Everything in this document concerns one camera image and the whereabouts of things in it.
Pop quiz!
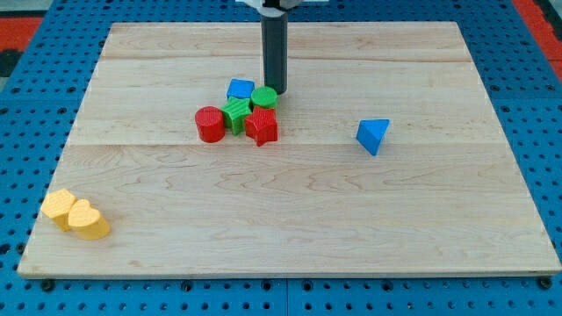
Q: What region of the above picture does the blue triangle block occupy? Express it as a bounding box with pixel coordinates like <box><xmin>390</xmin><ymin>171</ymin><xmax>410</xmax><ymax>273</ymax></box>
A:
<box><xmin>356</xmin><ymin>118</ymin><xmax>390</xmax><ymax>156</ymax></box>

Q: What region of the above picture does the red star block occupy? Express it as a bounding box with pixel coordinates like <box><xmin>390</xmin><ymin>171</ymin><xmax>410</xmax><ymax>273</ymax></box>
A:
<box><xmin>244</xmin><ymin>106</ymin><xmax>278</xmax><ymax>147</ymax></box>

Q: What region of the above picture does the green cylinder block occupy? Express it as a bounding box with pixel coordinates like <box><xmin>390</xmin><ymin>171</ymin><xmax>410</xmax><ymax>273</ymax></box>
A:
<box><xmin>250</xmin><ymin>86</ymin><xmax>277</xmax><ymax>109</ymax></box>

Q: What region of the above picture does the green star block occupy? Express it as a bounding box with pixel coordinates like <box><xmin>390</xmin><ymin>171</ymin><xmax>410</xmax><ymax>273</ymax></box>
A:
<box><xmin>221</xmin><ymin>97</ymin><xmax>252</xmax><ymax>135</ymax></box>

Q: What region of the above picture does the red cylinder block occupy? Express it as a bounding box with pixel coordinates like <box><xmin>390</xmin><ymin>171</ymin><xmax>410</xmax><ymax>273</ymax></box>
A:
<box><xmin>195</xmin><ymin>106</ymin><xmax>225</xmax><ymax>143</ymax></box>

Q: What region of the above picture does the blue cube block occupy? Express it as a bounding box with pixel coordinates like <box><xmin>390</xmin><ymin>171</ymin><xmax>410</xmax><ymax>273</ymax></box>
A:
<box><xmin>227</xmin><ymin>78</ymin><xmax>255</xmax><ymax>99</ymax></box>

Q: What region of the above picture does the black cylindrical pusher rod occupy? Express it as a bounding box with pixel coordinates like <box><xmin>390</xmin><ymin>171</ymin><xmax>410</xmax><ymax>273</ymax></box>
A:
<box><xmin>259</xmin><ymin>7</ymin><xmax>288</xmax><ymax>95</ymax></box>

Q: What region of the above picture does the wooden board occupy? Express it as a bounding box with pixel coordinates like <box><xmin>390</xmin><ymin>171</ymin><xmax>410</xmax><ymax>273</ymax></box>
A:
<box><xmin>18</xmin><ymin>22</ymin><xmax>561</xmax><ymax>279</ymax></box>

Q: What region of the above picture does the yellow heart block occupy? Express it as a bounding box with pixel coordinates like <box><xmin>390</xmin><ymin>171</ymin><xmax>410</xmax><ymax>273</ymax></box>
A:
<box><xmin>68</xmin><ymin>199</ymin><xmax>112</xmax><ymax>241</ymax></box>

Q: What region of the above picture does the yellow hexagon block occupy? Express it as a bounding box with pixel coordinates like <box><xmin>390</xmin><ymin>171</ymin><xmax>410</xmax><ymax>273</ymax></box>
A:
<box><xmin>40</xmin><ymin>189</ymin><xmax>76</xmax><ymax>232</ymax></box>

